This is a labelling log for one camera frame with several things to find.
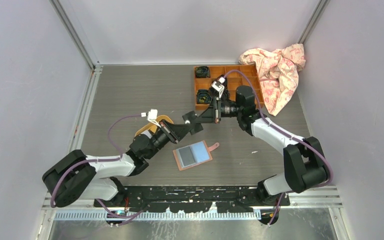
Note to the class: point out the pink floral crumpled cloth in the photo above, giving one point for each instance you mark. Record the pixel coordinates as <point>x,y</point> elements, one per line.
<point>278,73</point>

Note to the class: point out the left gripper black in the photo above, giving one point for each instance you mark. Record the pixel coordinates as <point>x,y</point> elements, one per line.
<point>174,132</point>

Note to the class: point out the wooden compartment organizer box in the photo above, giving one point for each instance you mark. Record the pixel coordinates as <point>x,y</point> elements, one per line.
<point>243,75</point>

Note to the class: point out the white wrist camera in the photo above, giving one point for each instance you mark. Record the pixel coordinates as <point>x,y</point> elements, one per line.
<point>217,87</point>
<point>151,117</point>

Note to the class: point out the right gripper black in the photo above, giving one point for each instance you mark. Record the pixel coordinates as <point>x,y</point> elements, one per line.
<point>212,115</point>

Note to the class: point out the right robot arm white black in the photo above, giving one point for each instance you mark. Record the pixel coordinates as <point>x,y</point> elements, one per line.
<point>304,163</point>

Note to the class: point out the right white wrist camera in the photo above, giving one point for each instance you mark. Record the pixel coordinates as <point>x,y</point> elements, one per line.
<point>217,87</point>

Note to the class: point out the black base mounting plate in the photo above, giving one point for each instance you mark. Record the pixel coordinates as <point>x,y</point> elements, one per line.
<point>195,199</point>

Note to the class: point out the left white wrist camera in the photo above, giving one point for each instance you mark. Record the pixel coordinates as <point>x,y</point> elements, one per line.
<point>151,117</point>

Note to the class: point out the brown leather card holder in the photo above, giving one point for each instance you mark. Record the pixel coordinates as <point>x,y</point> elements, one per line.
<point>201,151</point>

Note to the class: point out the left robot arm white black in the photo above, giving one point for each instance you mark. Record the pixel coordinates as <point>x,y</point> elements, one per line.
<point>78,176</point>

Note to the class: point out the rolled dark tie bottom-left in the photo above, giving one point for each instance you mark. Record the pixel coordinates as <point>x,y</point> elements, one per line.
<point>203,97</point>

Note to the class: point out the black gold credit card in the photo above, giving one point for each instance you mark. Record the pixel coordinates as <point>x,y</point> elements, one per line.
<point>186,156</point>

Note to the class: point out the aluminium frame rail front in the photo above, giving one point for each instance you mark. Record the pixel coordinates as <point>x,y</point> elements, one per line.
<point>314,199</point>

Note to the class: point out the yellow oval card tray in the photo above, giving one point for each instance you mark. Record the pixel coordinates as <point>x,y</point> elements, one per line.
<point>152,127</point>

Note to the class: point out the rolled dark tie top-left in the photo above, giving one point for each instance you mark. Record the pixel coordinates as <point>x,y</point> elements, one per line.
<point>202,72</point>

